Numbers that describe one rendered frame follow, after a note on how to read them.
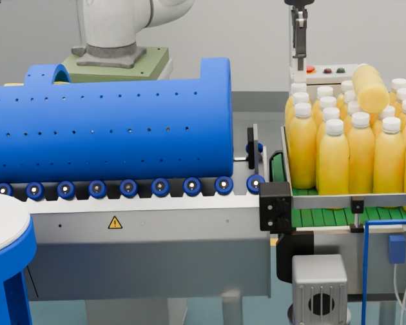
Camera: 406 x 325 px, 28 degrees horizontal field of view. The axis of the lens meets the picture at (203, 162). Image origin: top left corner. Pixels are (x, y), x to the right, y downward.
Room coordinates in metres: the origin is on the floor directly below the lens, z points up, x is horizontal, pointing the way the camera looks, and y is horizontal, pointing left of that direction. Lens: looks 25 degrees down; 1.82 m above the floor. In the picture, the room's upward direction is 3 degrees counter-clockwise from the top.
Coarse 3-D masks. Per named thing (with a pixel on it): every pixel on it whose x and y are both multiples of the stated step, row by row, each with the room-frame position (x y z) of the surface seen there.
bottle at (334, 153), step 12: (336, 132) 1.67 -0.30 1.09; (324, 144) 1.67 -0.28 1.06; (336, 144) 1.66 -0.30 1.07; (348, 144) 1.67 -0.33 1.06; (324, 156) 1.66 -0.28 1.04; (336, 156) 1.65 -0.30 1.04; (348, 156) 1.66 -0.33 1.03; (324, 168) 1.66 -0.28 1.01; (336, 168) 1.65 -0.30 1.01; (348, 168) 1.67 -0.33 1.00; (324, 180) 1.66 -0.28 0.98; (336, 180) 1.65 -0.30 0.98; (348, 180) 1.67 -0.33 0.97; (324, 192) 1.66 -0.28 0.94; (336, 192) 1.65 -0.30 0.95; (348, 192) 1.67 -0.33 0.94
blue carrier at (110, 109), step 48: (0, 96) 1.74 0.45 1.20; (48, 96) 1.73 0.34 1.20; (96, 96) 1.72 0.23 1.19; (144, 96) 1.71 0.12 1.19; (192, 96) 1.70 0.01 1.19; (0, 144) 1.69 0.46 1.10; (48, 144) 1.68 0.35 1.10; (96, 144) 1.67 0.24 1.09; (144, 144) 1.67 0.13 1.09; (192, 144) 1.66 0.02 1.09
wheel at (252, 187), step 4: (252, 176) 1.69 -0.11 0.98; (256, 176) 1.69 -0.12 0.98; (260, 176) 1.69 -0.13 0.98; (248, 180) 1.69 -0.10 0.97; (252, 180) 1.69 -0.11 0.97; (256, 180) 1.69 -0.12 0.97; (260, 180) 1.69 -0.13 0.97; (264, 180) 1.69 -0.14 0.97; (248, 184) 1.68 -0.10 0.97; (252, 184) 1.68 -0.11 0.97; (256, 184) 1.68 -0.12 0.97; (248, 188) 1.68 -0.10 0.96; (252, 188) 1.68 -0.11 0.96; (256, 188) 1.68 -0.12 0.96; (252, 192) 1.68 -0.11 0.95; (256, 192) 1.67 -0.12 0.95
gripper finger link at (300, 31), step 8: (296, 24) 1.88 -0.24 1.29; (304, 24) 1.88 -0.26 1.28; (296, 32) 1.89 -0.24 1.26; (304, 32) 1.88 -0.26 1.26; (296, 40) 1.89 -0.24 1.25; (304, 40) 1.88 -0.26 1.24; (296, 48) 1.88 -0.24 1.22; (304, 48) 1.88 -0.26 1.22; (296, 56) 1.88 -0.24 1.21; (304, 56) 1.88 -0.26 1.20
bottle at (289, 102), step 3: (291, 93) 1.94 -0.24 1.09; (291, 96) 1.95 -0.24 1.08; (288, 99) 1.95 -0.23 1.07; (291, 99) 1.93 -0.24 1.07; (309, 99) 1.94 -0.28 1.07; (288, 102) 1.94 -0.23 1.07; (291, 102) 1.93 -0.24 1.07; (309, 102) 1.93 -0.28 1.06; (285, 105) 1.95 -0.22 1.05; (288, 105) 1.93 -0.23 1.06; (291, 105) 1.93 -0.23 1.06; (285, 108) 1.94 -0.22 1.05; (288, 108) 1.93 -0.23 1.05; (285, 111) 1.94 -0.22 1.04; (288, 111) 1.93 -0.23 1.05; (285, 114) 1.94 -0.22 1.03; (285, 117) 1.94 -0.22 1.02; (285, 120) 1.94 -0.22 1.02; (285, 123) 1.94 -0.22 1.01; (285, 126) 1.94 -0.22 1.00; (285, 129) 1.94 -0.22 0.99; (285, 132) 1.94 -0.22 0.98; (285, 135) 1.94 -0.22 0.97; (285, 138) 1.94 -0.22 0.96; (285, 141) 1.94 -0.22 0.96
